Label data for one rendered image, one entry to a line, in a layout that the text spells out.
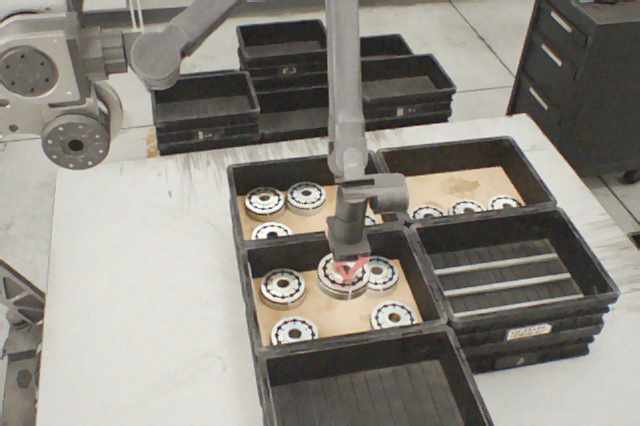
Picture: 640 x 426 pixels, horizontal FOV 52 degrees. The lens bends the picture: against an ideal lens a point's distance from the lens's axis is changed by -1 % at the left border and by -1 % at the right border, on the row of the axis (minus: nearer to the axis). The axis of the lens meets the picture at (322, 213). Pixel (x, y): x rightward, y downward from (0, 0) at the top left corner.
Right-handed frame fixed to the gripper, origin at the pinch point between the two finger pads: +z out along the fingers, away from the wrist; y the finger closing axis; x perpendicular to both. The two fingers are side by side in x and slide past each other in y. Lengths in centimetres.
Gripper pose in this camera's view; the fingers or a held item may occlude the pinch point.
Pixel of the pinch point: (344, 266)
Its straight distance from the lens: 129.6
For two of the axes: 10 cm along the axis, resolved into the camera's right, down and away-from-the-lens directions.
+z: -0.6, 7.3, 6.8
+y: -1.8, -6.8, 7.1
